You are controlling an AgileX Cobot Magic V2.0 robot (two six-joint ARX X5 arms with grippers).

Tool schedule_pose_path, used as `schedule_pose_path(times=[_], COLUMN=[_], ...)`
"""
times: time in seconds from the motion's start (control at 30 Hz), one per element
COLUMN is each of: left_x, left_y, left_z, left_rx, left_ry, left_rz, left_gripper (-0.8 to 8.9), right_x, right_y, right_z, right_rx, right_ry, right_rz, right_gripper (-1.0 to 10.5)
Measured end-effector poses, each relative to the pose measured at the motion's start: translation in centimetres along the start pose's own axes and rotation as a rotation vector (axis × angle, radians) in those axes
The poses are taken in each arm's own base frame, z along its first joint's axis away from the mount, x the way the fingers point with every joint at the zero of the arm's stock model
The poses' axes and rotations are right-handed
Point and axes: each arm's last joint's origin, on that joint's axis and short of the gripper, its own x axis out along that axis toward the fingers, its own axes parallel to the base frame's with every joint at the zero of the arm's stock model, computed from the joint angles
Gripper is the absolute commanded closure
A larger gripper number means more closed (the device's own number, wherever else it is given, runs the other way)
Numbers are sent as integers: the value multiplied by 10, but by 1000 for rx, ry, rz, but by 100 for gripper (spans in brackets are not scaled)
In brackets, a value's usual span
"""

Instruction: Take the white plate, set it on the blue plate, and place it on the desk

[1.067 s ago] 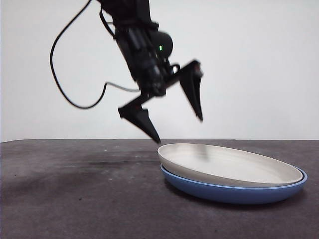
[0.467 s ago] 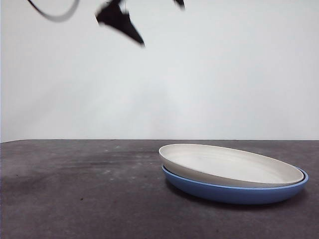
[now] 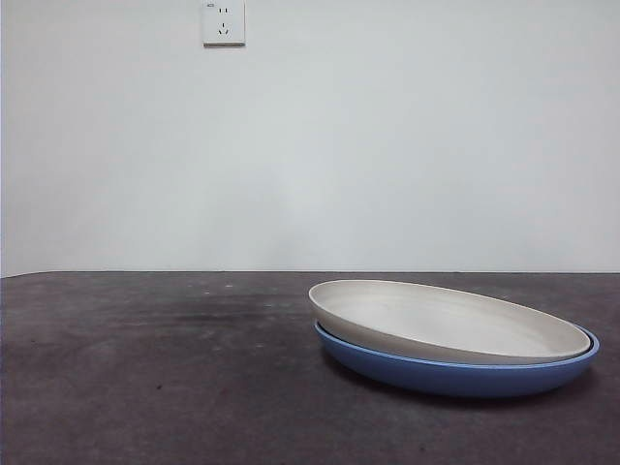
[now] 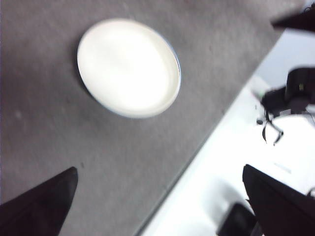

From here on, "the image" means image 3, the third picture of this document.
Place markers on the white round plate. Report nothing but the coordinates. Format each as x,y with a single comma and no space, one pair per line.
450,324

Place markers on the blue round plate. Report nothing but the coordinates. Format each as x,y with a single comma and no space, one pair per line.
450,380

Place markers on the white wall socket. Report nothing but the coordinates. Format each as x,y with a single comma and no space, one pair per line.
224,24

